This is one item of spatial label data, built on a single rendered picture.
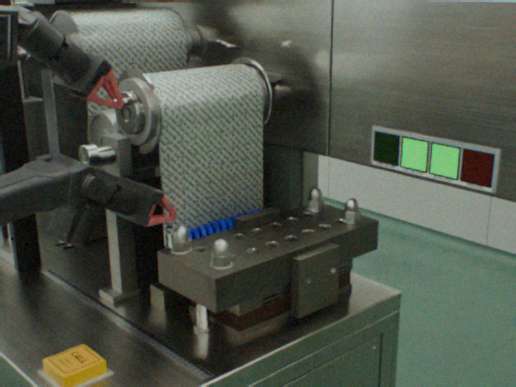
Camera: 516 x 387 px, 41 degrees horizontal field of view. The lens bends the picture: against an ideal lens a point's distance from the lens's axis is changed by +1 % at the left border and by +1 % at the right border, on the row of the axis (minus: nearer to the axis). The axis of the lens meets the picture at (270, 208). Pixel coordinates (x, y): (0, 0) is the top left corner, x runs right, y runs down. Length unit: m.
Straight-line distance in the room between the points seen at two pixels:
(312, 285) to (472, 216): 2.86
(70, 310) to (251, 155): 0.44
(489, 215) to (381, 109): 2.75
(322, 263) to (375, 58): 0.37
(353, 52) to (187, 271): 0.49
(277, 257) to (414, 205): 3.10
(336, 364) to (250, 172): 0.40
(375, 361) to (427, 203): 2.85
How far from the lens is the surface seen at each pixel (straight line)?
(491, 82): 1.13
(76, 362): 1.11
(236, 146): 1.31
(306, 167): 1.65
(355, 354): 1.32
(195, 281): 1.13
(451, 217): 4.10
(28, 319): 1.31
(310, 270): 1.20
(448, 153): 1.18
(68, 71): 1.14
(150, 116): 1.19
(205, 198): 1.29
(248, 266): 1.12
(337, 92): 1.32
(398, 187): 4.28
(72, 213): 1.11
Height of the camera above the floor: 1.48
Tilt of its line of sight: 19 degrees down
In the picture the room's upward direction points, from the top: straight up
